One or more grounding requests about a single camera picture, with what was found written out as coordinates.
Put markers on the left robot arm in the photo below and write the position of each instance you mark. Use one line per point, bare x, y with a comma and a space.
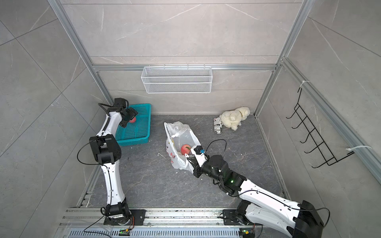
107, 153

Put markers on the red peach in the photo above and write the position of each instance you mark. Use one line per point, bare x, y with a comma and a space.
186, 149
133, 120

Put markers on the white printed plastic bag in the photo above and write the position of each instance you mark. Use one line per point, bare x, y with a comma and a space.
178, 135

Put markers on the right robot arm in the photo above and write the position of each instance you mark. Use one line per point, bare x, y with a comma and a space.
259, 206

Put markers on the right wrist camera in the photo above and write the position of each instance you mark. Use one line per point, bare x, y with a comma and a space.
198, 154

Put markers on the white wire mesh shelf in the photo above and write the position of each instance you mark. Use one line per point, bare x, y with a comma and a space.
177, 79

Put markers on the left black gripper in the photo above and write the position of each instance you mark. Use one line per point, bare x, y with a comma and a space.
132, 113

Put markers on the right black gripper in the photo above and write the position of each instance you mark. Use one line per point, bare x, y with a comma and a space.
196, 165

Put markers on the black wire hook rack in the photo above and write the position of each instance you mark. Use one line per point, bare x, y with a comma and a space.
314, 136

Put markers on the white plush toy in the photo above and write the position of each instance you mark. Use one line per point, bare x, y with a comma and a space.
233, 119

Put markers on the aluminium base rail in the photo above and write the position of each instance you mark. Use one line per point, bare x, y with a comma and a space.
157, 223

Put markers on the teal plastic basket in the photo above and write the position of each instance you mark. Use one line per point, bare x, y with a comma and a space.
137, 132

